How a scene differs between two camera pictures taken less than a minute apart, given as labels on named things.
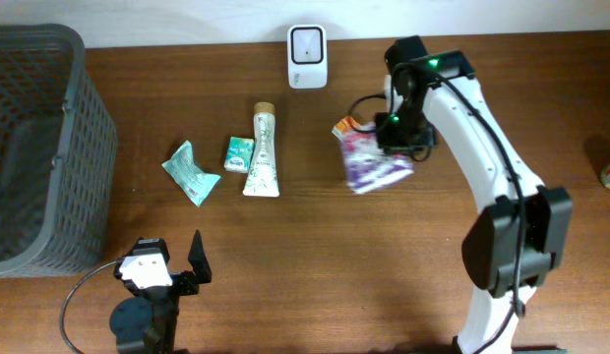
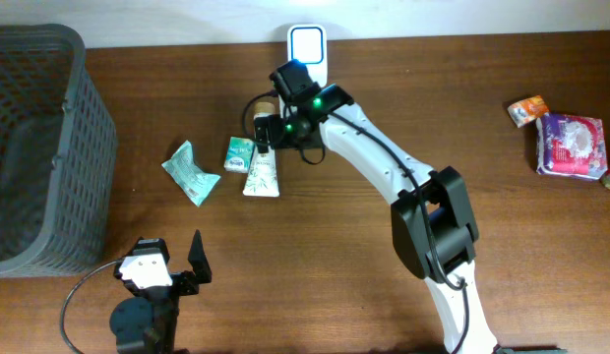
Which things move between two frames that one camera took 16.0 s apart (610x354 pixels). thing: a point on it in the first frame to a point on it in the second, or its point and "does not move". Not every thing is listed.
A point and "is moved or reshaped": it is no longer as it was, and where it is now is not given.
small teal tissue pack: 239,153 does not move
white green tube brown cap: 262,177 does not move
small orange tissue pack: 346,124 is moved or reshaped
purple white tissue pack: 368,166 is moved or reshaped
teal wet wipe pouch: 181,165 does not move
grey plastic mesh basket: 53,154 does not move
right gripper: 395,143 to 275,132
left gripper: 187,283 does not move
